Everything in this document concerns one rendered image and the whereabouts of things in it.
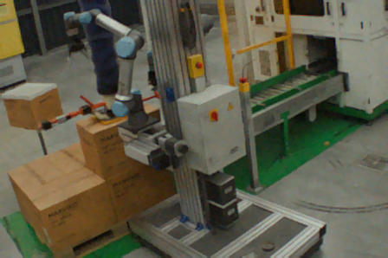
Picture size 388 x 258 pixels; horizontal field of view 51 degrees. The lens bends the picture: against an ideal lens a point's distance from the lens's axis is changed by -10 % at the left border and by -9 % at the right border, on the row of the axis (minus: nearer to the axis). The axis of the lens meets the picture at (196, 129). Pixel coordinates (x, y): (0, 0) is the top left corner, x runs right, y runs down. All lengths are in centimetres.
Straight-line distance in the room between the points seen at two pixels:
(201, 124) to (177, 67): 38
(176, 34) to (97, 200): 149
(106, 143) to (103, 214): 58
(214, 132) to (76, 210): 131
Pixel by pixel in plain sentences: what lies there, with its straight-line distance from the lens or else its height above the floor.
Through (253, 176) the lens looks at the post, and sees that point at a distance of 398.
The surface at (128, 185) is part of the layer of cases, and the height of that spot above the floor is 42.
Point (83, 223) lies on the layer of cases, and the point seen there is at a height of 28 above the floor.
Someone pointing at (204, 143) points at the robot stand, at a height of 98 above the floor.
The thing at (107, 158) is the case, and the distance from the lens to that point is 343.
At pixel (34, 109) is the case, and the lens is 476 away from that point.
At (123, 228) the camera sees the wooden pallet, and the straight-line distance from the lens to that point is 371.
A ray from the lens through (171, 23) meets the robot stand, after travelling 267.
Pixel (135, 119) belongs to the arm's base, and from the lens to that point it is 300.
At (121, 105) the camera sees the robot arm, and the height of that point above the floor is 124.
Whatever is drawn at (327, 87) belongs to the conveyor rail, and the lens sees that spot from 494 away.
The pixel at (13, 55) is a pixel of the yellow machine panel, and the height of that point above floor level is 72.
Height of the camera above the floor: 206
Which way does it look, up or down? 22 degrees down
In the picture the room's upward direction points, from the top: 9 degrees counter-clockwise
